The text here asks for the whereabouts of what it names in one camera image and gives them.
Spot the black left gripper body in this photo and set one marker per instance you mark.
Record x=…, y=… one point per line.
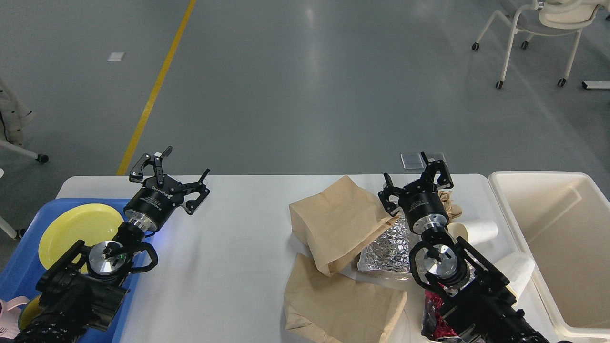
x=152, y=206

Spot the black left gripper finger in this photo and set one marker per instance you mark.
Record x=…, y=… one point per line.
x=159, y=181
x=199, y=187

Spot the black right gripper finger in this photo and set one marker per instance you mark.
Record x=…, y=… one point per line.
x=390, y=190
x=435, y=175

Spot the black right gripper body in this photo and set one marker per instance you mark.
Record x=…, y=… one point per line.
x=424, y=212

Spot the yellow plastic plate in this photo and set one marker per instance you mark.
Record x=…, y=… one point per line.
x=92, y=223

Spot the brown paper bag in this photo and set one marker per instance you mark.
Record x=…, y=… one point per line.
x=339, y=309
x=338, y=223

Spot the teal green mug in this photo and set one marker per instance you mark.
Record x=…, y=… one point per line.
x=29, y=312

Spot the pink mug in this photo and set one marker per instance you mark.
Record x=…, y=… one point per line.
x=10, y=312

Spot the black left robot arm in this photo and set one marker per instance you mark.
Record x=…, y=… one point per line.
x=85, y=287

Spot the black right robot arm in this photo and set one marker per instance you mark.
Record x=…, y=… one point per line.
x=476, y=299

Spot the crumpled brown paper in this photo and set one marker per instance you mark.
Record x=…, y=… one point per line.
x=452, y=209

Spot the metal floor socket plate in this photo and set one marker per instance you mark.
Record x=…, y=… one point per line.
x=414, y=161

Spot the crumpled aluminium foil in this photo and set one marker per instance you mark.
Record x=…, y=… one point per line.
x=388, y=255

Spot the upper white paper cup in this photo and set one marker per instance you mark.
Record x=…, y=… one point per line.
x=474, y=231

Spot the white paper cup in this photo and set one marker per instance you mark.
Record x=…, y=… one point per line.
x=474, y=231
x=517, y=268

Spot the white chair leg with caster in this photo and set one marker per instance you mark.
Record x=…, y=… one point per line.
x=40, y=158

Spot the lower white paper cup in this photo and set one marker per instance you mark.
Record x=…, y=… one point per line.
x=517, y=268

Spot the beige plastic bin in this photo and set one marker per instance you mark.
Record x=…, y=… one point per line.
x=561, y=219

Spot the red foil snack wrapper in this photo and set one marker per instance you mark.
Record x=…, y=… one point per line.
x=434, y=326

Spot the white polka-dot cloth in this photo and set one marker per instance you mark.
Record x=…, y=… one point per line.
x=14, y=115

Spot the blue plastic tray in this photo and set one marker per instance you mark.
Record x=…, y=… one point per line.
x=20, y=280

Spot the white bar on floor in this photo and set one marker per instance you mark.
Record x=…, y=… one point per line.
x=595, y=85

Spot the white rolling chair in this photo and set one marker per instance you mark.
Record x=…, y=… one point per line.
x=549, y=18

